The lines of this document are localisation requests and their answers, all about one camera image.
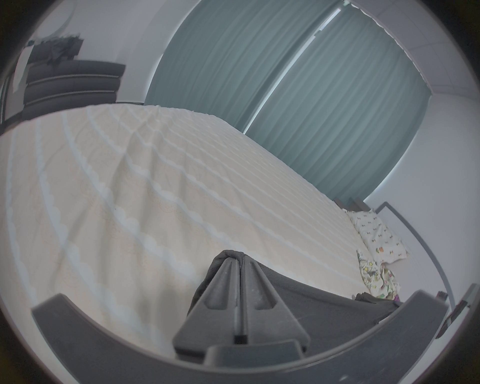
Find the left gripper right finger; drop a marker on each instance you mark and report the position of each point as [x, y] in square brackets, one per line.
[266, 322]

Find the black T-shirt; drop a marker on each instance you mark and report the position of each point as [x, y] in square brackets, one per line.
[330, 315]

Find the grey bedside table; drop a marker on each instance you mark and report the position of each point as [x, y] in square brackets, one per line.
[354, 204]

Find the white printed pillow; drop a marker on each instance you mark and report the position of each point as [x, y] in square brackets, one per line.
[378, 236]

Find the black chest of drawers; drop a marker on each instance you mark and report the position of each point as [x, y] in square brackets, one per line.
[71, 86]

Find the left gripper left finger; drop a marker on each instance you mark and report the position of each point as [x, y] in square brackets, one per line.
[217, 322]

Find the blue-green curtain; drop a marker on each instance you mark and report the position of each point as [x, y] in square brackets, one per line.
[225, 56]
[356, 112]

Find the purple garment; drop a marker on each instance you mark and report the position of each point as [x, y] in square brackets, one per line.
[395, 297]

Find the white printed garment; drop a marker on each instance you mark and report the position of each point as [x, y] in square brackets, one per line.
[375, 277]

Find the bed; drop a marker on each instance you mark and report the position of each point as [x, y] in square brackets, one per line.
[150, 187]

